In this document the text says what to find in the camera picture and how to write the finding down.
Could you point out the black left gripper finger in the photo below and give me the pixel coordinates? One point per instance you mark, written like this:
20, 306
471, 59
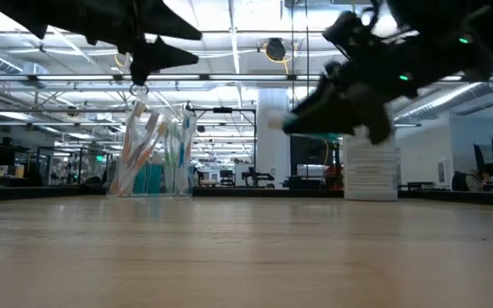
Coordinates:
161, 57
169, 23

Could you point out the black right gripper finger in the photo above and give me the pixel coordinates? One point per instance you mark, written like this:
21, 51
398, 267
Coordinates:
328, 98
349, 126

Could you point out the green and white toothbrush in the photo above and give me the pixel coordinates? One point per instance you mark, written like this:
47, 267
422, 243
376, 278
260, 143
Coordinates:
174, 137
167, 156

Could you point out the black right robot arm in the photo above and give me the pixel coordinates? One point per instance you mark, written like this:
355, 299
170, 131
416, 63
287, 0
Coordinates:
452, 21

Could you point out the white wipes canister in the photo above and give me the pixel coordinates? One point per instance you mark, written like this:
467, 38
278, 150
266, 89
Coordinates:
370, 171

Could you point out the black monitor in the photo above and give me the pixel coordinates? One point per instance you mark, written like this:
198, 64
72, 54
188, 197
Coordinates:
310, 160

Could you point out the white structural column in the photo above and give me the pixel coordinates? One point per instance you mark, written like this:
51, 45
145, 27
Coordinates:
272, 149

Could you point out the clear acrylic organizer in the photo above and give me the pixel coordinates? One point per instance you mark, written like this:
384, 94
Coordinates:
161, 190

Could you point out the person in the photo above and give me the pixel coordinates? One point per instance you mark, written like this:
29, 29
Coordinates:
473, 180

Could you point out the yellow container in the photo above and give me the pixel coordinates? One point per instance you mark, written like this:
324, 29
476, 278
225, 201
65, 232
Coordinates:
19, 171

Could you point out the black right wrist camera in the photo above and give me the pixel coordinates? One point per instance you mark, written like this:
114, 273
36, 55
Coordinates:
349, 32

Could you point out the black metal frame station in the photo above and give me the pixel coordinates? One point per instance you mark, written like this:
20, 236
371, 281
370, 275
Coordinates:
223, 110

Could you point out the horizontal metal frame rail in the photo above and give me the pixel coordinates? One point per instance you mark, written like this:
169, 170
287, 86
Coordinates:
246, 78

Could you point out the black aluminium table frame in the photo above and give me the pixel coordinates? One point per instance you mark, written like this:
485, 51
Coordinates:
37, 192

